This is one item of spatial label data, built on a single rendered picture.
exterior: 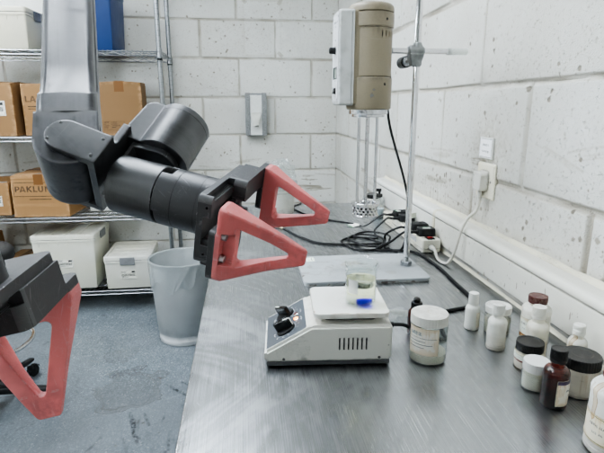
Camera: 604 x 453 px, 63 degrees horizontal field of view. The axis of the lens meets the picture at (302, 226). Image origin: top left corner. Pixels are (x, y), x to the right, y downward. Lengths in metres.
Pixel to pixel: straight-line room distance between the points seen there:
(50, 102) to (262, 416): 0.45
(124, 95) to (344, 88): 1.90
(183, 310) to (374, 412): 1.82
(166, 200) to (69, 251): 2.58
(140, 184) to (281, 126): 2.72
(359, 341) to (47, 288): 0.57
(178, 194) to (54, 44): 0.24
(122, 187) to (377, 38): 0.78
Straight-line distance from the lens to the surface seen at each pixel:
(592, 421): 0.71
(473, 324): 0.96
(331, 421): 0.69
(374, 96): 1.13
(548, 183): 1.08
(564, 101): 1.05
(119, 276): 2.98
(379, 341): 0.80
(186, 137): 0.52
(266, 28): 3.20
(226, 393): 0.75
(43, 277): 0.29
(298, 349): 0.79
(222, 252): 0.42
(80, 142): 0.50
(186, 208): 0.46
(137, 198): 0.48
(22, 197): 3.03
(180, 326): 2.50
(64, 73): 0.58
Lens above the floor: 1.15
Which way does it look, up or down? 14 degrees down
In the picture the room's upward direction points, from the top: straight up
